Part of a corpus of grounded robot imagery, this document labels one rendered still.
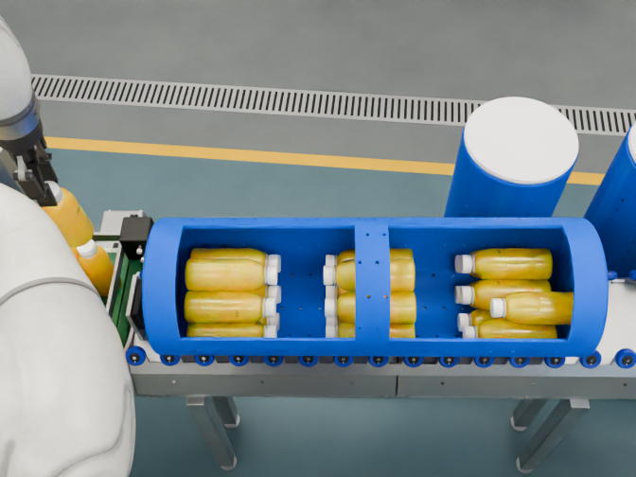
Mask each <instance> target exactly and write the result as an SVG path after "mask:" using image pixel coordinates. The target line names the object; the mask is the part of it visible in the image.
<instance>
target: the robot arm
mask: <svg viewBox="0 0 636 477"><path fill-rule="evenodd" d="M40 108H41V106H40V104H39V101H38V99H37V98H36V95H35V92H34V89H33V86H32V84H31V73H30V69H29V65H28V62H27V58H26V55H25V53H24V51H23V49H22V47H21V46H20V44H19V42H18V40H17V39H16V37H15V36H14V34H13V32H12V31H11V29H10V28H9V26H8V24H7V23H6V22H5V21H4V19H3V18H2V17H1V16H0V148H2V149H4V150H7V151H9V153H10V155H11V156H12V159H13V161H14V162H15V163H16V166H17V167H18V170H15V172H13V175H12V178H13V180H14V181H17V182H18V184H19V185H20V187H21V188H22V189H23V190H24V192H25V193H26V196H25V195H23V194H22V193H20V192H18V191H16V190H14V189H12V188H10V187H8V186H6V185H3V184H0V477H128V476H129V474H130V471H131V468H132V464H133V454H134V444H135V405H134V396H133V384H132V379H131V374H130V370H129V366H128V363H127V359H126V356H125V352H124V349H123V345H122V343H121V340H120V337H119V334H118V331H117V329H116V327H115V325H114V323H113V321H112V319H111V318H110V316H109V314H108V312H107V310H106V309H105V307H104V304H103V302H102V300H101V298H100V296H99V293H98V292H97V290H96V288H95V287H94V285H93V284H92V282H91V281H90V279H89V278H88V276H87V275H86V273H85V272H84V270H83V269H82V268H81V266H80V264H79V263H78V261H77V259H76V258H75V256H74V254H73V253H72V251H71V249H70V248H69V246H68V244H67V242H66V241H65V239H64V237H63V235H62V233H61V231H60V230H59V228H58V227H57V225H56V224H55V223H54V221H53V220H51V219H50V217H49V216H48V215H47V214H46V213H45V212H44V211H43V210H42V208H41V207H46V206H58V202H57V200H56V198H55V196H54V194H53V192H52V190H51V188H50V185H49V183H45V181H52V182H55V183H56V184H57V183H58V182H59V180H58V178H57V175H56V173H55V171H54V169H53V167H52V166H51V164H50V162H49V161H47V160H52V153H46V152H45V149H47V144H46V142H45V139H44V135H43V129H44V127H43V123H42V120H41V119H40ZM32 200H36V201H37V203H38V204H39V205H37V204H36V203H35V202H33V201H32Z"/></svg>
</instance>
